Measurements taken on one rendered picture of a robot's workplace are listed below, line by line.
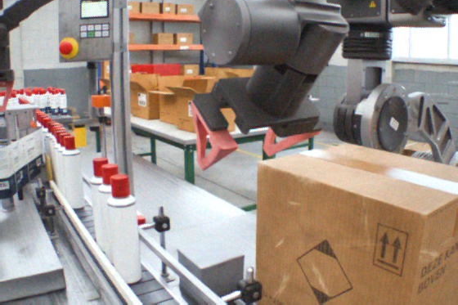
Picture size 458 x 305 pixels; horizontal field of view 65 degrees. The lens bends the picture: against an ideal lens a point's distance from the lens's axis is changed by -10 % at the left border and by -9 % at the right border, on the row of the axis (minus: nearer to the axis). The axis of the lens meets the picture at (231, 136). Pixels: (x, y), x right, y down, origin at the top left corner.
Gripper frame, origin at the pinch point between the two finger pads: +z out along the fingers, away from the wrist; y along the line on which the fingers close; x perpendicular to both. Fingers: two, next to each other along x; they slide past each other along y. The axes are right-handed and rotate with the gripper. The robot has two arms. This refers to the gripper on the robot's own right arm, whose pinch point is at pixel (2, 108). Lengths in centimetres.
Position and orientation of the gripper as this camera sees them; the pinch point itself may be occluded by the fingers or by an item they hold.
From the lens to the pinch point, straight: 102.1
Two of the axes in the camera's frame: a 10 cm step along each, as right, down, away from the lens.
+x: 8.2, -1.1, 5.6
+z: 0.0, 9.8, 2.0
